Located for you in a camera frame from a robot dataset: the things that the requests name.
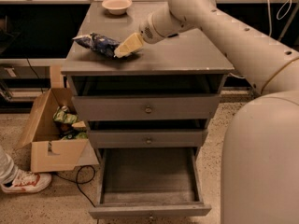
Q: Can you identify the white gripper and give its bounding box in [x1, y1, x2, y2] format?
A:
[114, 13, 164, 58]

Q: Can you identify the blue chip bag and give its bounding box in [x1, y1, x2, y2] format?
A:
[73, 33, 120, 58]

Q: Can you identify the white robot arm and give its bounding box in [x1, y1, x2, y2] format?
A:
[115, 0, 299, 224]

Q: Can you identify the grey drawer cabinet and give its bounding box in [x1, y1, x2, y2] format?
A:
[61, 0, 235, 157]

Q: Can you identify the grey top drawer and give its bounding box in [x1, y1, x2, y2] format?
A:
[73, 95, 220, 121]

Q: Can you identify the grey drawer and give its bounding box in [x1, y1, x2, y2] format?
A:
[73, 95, 220, 121]
[90, 147, 211, 219]
[88, 129, 207, 148]

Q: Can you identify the grey middle drawer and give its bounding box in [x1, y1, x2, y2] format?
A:
[88, 129, 207, 148]

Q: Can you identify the green snack bag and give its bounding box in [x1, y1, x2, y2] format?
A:
[53, 106, 78, 124]

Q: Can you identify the grey bottom drawer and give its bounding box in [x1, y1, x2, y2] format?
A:
[90, 147, 211, 219]

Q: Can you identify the beige bowl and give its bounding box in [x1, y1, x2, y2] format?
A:
[102, 0, 132, 16]

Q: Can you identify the green packet in box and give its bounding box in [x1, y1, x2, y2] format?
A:
[61, 132, 88, 140]

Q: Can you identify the cardboard box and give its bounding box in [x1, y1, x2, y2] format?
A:
[16, 88, 98, 173]

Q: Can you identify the white red sneaker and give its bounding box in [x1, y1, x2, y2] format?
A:
[1, 170, 52, 194]

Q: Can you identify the grey trouser leg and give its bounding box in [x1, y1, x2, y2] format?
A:
[0, 146, 18, 184]

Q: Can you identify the black floor cable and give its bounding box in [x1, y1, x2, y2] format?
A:
[52, 164, 97, 207]

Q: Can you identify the white hanging cable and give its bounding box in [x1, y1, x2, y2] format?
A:
[263, 0, 299, 37]

